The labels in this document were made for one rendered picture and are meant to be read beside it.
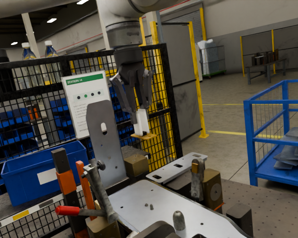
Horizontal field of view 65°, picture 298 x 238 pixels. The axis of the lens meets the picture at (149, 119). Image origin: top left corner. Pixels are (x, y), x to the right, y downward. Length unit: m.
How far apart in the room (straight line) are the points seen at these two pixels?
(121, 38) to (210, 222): 0.54
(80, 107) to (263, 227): 0.97
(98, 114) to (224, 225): 0.56
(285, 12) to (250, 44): 2.75
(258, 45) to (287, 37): 1.23
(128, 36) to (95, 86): 0.64
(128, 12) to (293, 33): 12.04
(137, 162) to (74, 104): 0.42
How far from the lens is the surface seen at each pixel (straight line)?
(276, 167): 2.77
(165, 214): 0.77
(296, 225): 1.23
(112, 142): 0.96
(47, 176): 0.99
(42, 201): 0.99
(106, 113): 0.93
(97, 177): 0.64
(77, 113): 1.18
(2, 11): 0.45
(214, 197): 0.87
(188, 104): 3.98
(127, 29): 0.61
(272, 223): 1.22
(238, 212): 0.77
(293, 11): 14.84
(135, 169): 1.01
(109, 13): 0.62
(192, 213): 0.75
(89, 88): 1.20
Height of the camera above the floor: 1.44
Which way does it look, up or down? 13 degrees down
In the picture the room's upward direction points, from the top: 10 degrees counter-clockwise
